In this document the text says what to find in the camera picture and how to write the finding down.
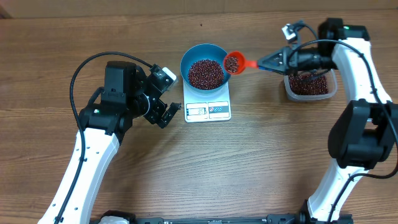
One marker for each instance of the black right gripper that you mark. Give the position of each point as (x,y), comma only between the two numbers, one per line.
(290,62)

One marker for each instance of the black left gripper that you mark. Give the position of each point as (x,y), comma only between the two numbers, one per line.
(155,117)

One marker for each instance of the red measuring scoop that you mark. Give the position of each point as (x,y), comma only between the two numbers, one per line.
(242,62)

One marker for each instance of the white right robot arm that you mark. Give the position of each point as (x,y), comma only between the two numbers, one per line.
(366,131)

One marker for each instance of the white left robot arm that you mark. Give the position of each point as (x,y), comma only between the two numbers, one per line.
(127,93)

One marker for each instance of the white digital kitchen scale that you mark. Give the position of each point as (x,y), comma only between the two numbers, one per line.
(206,106)

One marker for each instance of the red beans in bowl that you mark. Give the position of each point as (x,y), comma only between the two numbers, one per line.
(206,74)

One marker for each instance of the blue plastic bowl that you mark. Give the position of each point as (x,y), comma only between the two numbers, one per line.
(201,52)

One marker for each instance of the red adzuki beans in container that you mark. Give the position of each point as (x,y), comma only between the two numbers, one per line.
(308,84)

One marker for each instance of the clear plastic bean container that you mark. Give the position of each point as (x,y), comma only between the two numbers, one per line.
(332,86)

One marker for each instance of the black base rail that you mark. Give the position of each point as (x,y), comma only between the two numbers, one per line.
(113,216)

